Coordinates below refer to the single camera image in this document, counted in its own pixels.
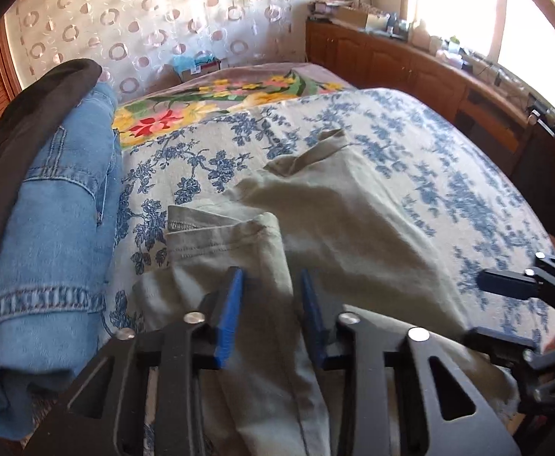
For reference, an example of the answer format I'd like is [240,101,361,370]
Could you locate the olive green pants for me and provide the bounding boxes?
[133,131,518,455]

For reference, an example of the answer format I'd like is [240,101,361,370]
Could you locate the blue floral bedspread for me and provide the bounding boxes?
[106,89,555,343]

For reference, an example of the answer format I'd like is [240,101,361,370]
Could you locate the colourful floral blanket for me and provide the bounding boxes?
[113,63,352,148]

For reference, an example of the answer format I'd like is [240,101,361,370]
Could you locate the wooden sideboard cabinet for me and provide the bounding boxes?
[305,17,555,174]

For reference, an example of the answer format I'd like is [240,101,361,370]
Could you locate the cardboard box with blue items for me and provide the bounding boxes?
[171,54,222,82]

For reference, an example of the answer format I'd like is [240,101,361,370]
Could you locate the folded black garment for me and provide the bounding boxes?
[0,57,105,303]

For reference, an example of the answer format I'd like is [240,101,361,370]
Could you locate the cardboard box on sideboard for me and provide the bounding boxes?
[335,6,389,31]

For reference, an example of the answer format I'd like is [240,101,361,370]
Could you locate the circle pattern sheer curtain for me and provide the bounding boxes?
[3,0,299,102]

